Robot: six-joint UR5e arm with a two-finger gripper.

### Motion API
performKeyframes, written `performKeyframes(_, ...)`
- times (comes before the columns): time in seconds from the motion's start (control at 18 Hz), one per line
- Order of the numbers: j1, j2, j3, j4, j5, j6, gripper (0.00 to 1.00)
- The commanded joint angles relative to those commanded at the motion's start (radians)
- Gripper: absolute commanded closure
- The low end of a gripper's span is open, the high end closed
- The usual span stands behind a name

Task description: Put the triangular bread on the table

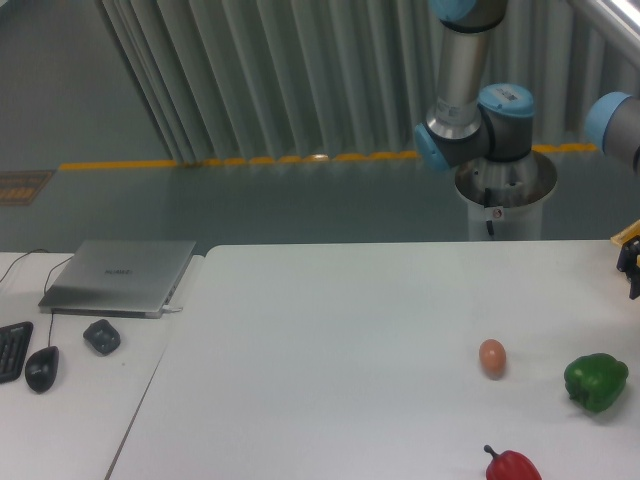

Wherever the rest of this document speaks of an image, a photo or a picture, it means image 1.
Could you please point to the red bell pepper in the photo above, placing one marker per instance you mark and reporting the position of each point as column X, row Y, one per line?
column 510, row 465

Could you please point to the yellow basket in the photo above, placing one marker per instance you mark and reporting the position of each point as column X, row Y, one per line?
column 628, row 233

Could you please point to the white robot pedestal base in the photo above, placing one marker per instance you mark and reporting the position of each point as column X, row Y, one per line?
column 505, row 200

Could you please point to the silver closed laptop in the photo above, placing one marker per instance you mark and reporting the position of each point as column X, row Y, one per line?
column 119, row 278

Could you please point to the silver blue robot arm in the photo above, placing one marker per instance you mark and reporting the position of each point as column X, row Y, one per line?
column 487, row 134

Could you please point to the black computer mouse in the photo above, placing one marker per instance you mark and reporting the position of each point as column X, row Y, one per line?
column 41, row 369

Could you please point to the brown egg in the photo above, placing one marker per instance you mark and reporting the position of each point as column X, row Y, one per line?
column 492, row 358

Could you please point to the small black case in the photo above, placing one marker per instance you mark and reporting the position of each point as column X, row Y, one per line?
column 102, row 337

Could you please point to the green bell pepper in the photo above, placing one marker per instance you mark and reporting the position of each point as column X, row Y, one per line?
column 595, row 381

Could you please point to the black keyboard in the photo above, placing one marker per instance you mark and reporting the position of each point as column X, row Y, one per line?
column 14, row 343

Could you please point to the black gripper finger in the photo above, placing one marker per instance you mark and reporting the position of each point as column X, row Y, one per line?
column 627, row 263

